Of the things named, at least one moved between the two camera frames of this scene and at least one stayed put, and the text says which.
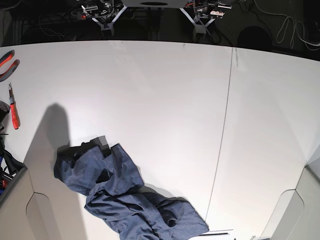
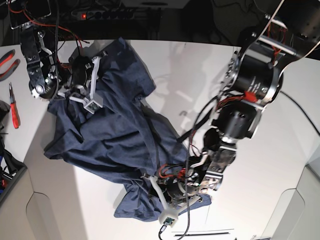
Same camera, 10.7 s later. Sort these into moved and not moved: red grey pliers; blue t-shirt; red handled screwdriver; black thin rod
Moved: blue t-shirt
Not moved: black thin rod; red handled screwdriver; red grey pliers
